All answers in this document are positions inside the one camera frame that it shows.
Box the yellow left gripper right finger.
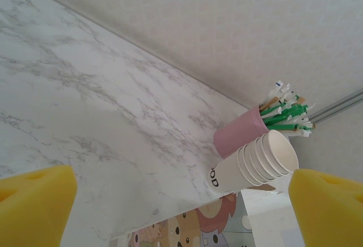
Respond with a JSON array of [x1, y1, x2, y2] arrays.
[[288, 169, 363, 247]]

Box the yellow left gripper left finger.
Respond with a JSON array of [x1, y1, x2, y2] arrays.
[[0, 165, 78, 247]]

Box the cartoon print paper bag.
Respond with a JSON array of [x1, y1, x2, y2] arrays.
[[109, 190, 307, 247]]

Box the white paper cup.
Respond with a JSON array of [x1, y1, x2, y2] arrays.
[[259, 129, 299, 177], [251, 137, 280, 181], [245, 141, 272, 185], [239, 144, 263, 187]]

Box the bundle of wrapped straws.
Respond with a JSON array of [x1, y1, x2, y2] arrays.
[[259, 79, 318, 139]]

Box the stack of white paper cups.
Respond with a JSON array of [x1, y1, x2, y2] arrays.
[[209, 146, 266, 194]]

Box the pink cylindrical holder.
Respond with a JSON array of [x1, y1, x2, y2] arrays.
[[213, 105, 269, 159]]

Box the aluminium frame post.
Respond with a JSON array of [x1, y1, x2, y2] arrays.
[[307, 89, 363, 124]]

